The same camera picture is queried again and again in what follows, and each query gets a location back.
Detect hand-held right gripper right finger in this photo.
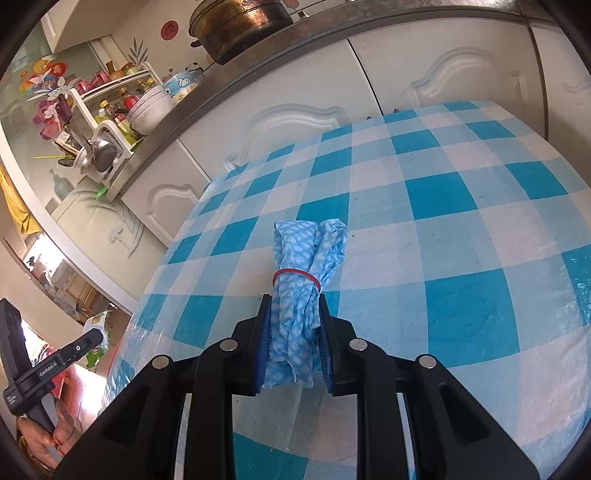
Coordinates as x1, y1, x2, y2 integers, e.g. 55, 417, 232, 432
318, 294, 541, 480

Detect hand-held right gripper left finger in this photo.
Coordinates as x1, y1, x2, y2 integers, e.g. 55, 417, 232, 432
55, 294, 273, 480

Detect blue patterned cloth bundle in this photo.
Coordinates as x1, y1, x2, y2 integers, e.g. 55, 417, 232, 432
262, 219, 348, 391

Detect person's left hand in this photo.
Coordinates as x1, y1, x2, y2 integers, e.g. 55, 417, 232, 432
17, 369, 84, 469

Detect cluttered storage shelf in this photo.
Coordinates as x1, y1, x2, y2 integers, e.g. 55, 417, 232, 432
25, 251, 116, 324

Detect blue white checked tablecloth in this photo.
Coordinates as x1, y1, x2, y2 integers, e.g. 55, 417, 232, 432
104, 99, 591, 480

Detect red rubber band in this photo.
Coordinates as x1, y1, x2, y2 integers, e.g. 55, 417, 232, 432
272, 268, 322, 293

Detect white fridge with leaf pattern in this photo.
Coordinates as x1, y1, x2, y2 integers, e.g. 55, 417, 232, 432
48, 175, 169, 264

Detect yellow cloth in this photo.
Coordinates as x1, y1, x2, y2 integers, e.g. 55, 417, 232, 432
0, 166, 42, 236

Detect white dish rack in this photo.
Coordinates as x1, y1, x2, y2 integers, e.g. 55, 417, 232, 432
65, 62, 153, 185

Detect group of seasoning bottles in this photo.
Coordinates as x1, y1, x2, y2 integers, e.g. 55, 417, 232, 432
99, 90, 139, 134

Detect white bowl stack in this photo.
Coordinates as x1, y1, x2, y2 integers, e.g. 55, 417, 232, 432
127, 83, 174, 134

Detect row of pink lidded jars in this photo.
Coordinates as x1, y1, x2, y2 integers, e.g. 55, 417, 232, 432
76, 60, 153, 93

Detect blue white cartoon bowl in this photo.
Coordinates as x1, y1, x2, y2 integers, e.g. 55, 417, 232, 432
164, 71, 199, 100

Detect white kitchen cabinet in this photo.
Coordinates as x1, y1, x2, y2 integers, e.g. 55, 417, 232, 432
99, 9, 591, 250

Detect dark metal pot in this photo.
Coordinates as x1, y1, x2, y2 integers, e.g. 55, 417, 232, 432
188, 0, 296, 65

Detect colourful flower wall stickers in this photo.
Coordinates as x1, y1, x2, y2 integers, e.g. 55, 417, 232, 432
18, 55, 79, 139

